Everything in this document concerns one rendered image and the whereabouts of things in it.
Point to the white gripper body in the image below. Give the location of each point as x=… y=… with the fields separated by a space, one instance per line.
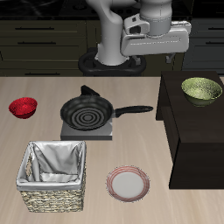
x=157 y=43

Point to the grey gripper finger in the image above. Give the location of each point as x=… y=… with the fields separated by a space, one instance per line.
x=137 y=60
x=171 y=57

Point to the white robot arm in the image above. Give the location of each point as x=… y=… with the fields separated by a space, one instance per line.
x=110 y=35

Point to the green bowl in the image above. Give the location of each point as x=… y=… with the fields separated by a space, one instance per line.
x=201 y=92

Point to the red bowl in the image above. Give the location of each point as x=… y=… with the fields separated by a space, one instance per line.
x=23 y=108

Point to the white lined wicker basket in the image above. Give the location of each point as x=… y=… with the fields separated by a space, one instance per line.
x=52 y=201

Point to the black frying pan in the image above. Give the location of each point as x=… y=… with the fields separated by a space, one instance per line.
x=87 y=112

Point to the dark wooden cabinet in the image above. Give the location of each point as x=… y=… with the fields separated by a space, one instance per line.
x=192 y=131

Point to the dark grey stove plate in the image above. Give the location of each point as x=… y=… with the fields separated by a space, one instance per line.
x=87 y=134

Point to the dark kitchen cupboards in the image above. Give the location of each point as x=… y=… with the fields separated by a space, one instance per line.
x=43 y=43

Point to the white plate with red rim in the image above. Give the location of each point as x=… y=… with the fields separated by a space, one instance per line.
x=128 y=183

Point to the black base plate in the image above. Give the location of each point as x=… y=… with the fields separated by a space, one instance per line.
x=87 y=65

